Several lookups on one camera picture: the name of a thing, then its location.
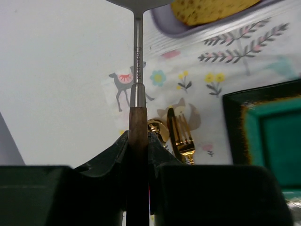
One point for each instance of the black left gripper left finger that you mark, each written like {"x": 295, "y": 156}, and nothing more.
{"x": 88, "y": 195}

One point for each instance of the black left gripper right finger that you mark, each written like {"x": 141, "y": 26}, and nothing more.
{"x": 212, "y": 195}

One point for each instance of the wooden handled metal spatula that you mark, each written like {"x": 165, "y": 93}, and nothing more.
{"x": 137, "y": 185}

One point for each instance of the seeded bread slice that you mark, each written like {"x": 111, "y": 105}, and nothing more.
{"x": 195, "y": 12}

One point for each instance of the gold fork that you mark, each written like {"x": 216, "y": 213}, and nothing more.
{"x": 184, "y": 140}

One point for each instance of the gold spoon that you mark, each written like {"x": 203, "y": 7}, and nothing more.
{"x": 158, "y": 127}

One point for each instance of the gold knife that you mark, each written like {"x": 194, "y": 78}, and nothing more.
{"x": 170, "y": 115}

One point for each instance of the green square plate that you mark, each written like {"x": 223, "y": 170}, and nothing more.
{"x": 264, "y": 129}

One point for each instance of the floral patterned placemat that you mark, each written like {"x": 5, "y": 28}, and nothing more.
{"x": 192, "y": 80}

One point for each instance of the purple tray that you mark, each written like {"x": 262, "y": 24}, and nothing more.
{"x": 168, "y": 25}

